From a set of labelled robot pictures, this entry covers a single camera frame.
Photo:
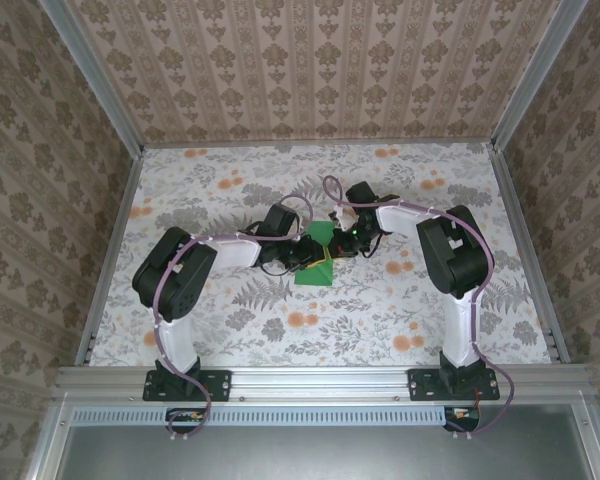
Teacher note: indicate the small controller circuit board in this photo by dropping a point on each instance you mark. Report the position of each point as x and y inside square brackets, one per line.
[462, 417]
[185, 419]

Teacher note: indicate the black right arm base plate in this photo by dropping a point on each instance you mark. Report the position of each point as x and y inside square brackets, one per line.
[420, 385]

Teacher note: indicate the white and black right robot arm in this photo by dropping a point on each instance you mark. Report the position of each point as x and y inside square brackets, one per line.
[457, 335]

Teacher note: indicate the grey metal sheet panel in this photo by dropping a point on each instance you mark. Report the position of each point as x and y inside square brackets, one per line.
[320, 455]

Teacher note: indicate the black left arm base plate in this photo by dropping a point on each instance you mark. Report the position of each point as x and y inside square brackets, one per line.
[220, 385]

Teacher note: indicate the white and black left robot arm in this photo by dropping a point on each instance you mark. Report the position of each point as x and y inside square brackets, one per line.
[177, 345]

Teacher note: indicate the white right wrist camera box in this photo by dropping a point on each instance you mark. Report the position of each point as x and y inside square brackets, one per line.
[342, 215]

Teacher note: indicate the wide aluminium frame rail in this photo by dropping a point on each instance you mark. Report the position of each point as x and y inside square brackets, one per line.
[320, 382]

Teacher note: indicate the green square paper sheet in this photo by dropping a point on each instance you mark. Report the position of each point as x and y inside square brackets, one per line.
[316, 276]

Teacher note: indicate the aluminium side rail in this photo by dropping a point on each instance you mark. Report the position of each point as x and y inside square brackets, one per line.
[110, 260]
[530, 260]

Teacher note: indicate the aluminium frame post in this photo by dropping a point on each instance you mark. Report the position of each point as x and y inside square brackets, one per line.
[95, 80]
[535, 75]

